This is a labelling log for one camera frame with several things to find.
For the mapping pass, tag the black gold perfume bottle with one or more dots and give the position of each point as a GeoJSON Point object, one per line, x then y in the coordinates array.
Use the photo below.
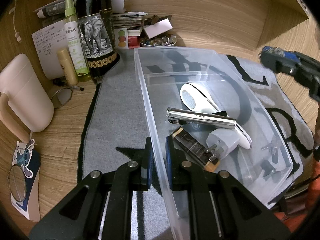
{"type": "Point", "coordinates": [207, 158]}

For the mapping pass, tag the white handwritten note paper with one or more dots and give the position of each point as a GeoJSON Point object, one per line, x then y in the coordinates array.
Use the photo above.
{"type": "Point", "coordinates": [47, 42]}

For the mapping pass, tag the white bowl of trinkets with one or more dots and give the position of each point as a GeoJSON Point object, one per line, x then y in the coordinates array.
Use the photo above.
{"type": "Point", "coordinates": [158, 41]}

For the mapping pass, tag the stack of books and papers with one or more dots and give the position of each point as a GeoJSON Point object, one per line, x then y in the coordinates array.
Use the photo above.
{"type": "Point", "coordinates": [133, 22]}

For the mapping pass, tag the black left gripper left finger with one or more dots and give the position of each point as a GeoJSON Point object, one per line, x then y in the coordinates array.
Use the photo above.
{"type": "Point", "coordinates": [141, 176]}

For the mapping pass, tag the beige mug with handle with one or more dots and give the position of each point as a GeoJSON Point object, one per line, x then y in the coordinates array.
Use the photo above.
{"type": "Point", "coordinates": [22, 91]}

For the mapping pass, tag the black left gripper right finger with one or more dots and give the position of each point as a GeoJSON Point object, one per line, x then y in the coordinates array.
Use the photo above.
{"type": "Point", "coordinates": [183, 174]}

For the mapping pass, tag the grey mat with black letters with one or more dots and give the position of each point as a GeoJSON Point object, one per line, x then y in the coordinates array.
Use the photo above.
{"type": "Point", "coordinates": [117, 118]}

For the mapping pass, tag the dark wine bottle elephant label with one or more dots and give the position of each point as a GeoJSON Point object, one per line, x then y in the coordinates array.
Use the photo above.
{"type": "Point", "coordinates": [97, 34]}

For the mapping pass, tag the small round mirror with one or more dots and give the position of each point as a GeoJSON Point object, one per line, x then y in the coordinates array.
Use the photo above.
{"type": "Point", "coordinates": [17, 183]}

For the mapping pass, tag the white folded card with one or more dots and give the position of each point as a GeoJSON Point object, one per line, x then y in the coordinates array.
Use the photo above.
{"type": "Point", "coordinates": [158, 28]}

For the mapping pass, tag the black pen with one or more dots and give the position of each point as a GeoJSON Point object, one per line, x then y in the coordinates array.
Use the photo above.
{"type": "Point", "coordinates": [63, 83]}

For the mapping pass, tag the red small box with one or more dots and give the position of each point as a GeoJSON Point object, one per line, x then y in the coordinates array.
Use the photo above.
{"type": "Point", "coordinates": [133, 42]}

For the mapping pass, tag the silver metal flashlight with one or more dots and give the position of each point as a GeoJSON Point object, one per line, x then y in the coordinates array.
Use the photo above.
{"type": "Point", "coordinates": [179, 116]}

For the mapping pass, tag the white power adapter plug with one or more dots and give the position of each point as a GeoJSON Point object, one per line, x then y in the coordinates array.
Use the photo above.
{"type": "Point", "coordinates": [221, 142]}

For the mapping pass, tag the gold cylindrical tube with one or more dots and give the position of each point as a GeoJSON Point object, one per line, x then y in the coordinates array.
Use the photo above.
{"type": "Point", "coordinates": [67, 66]}

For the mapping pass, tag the white handheld beauty device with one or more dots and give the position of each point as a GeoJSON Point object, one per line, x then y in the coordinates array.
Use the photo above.
{"type": "Point", "coordinates": [196, 97]}

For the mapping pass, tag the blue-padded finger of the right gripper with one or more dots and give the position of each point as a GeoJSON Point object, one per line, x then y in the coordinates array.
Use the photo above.
{"type": "Point", "coordinates": [279, 60]}

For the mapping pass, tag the fruit picture card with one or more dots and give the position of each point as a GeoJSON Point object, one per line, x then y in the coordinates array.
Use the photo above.
{"type": "Point", "coordinates": [121, 38]}

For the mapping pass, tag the blue cartoon sticker card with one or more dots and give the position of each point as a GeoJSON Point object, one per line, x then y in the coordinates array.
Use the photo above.
{"type": "Point", "coordinates": [28, 159]}

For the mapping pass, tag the green spray bottle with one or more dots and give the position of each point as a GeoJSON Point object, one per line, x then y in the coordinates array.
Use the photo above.
{"type": "Point", "coordinates": [74, 40]}

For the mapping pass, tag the clear plastic storage bin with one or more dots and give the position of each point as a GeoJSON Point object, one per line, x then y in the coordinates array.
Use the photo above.
{"type": "Point", "coordinates": [162, 72]}

